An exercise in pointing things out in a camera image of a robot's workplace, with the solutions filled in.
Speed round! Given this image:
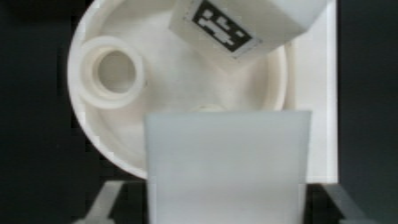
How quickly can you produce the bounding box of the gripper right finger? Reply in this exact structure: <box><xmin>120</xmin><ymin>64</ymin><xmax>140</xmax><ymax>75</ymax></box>
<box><xmin>323</xmin><ymin>183</ymin><xmax>379</xmax><ymax>224</ymax></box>

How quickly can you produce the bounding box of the white stool leg with tag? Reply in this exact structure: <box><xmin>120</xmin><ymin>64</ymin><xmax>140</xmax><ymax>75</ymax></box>
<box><xmin>168</xmin><ymin>0</ymin><xmax>330</xmax><ymax>61</ymax></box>

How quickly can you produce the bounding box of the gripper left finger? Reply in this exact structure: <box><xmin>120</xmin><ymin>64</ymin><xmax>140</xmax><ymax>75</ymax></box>
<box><xmin>70</xmin><ymin>181</ymin><xmax>124</xmax><ymax>224</ymax></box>

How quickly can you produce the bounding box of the white L-shaped obstacle frame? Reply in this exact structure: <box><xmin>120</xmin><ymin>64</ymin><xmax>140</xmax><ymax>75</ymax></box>
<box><xmin>285</xmin><ymin>0</ymin><xmax>339</xmax><ymax>183</ymax></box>

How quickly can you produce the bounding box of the white round stool seat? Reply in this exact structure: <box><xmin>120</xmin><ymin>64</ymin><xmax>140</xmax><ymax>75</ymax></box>
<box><xmin>67</xmin><ymin>0</ymin><xmax>287</xmax><ymax>177</ymax></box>

